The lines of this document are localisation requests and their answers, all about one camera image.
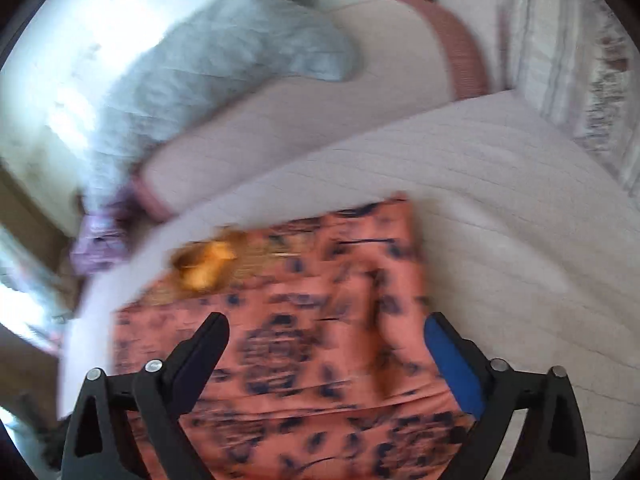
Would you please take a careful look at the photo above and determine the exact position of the white quilted bed cover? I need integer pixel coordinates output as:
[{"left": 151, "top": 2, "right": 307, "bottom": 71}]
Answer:
[{"left": 57, "top": 87, "right": 635, "bottom": 480}]

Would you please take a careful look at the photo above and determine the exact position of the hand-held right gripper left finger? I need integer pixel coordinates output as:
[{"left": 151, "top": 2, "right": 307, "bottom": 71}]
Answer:
[{"left": 60, "top": 311, "right": 231, "bottom": 480}]

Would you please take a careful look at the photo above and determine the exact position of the pink bolster pillow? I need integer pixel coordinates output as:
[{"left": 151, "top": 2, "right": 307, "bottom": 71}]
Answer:
[{"left": 131, "top": 0, "right": 495, "bottom": 222}]

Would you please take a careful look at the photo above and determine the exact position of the purple cloth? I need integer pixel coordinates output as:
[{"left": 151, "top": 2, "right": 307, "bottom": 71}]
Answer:
[{"left": 70, "top": 185, "right": 147, "bottom": 277}]

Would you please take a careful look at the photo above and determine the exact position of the grey quilted blanket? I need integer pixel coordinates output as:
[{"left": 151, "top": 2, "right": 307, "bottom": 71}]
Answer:
[{"left": 82, "top": 0, "right": 362, "bottom": 211}]

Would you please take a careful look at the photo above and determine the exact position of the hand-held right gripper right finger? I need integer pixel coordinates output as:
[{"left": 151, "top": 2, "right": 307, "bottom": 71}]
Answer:
[{"left": 423, "top": 311, "right": 592, "bottom": 480}]

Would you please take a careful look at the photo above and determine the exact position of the orange floral garment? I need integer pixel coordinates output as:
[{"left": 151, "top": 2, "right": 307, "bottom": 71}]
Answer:
[{"left": 111, "top": 192, "right": 482, "bottom": 480}]

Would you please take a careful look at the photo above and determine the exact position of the striped pillow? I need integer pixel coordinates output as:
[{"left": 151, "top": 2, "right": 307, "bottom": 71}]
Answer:
[{"left": 495, "top": 0, "right": 640, "bottom": 197}]

